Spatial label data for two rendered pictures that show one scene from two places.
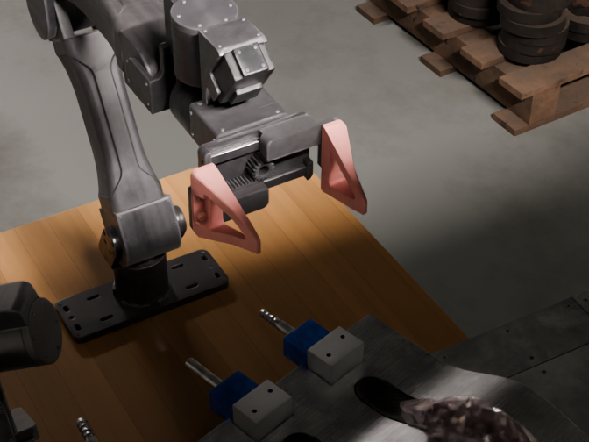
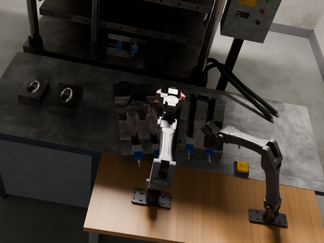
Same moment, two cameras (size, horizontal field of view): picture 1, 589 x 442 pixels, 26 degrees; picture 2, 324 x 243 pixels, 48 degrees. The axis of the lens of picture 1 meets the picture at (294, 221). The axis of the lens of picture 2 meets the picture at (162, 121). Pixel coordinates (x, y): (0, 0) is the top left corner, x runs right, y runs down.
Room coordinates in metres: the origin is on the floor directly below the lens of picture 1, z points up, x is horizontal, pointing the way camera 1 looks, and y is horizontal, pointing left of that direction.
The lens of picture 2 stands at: (2.03, 0.56, 2.40)
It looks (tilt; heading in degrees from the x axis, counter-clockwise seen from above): 46 degrees down; 205
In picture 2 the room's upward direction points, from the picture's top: 13 degrees clockwise
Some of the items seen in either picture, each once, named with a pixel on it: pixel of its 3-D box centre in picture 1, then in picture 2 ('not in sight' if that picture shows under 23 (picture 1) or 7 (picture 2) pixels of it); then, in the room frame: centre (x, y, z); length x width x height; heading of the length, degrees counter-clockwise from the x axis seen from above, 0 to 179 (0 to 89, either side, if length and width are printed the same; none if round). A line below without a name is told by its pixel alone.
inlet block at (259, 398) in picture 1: (230, 394); (158, 156); (0.90, 0.07, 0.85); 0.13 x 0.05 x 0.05; 45
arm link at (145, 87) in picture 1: (195, 49); (168, 113); (0.95, 0.09, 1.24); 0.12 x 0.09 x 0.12; 30
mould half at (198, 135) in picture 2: not in sight; (200, 119); (0.51, 0.10, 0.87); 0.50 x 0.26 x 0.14; 28
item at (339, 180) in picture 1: (321, 181); (163, 94); (0.82, -0.02, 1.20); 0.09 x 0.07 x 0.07; 30
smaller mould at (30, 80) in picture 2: not in sight; (33, 90); (0.98, -0.78, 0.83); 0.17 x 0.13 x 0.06; 28
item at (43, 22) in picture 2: not in sight; (126, 34); (0.02, -0.84, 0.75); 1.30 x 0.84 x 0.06; 118
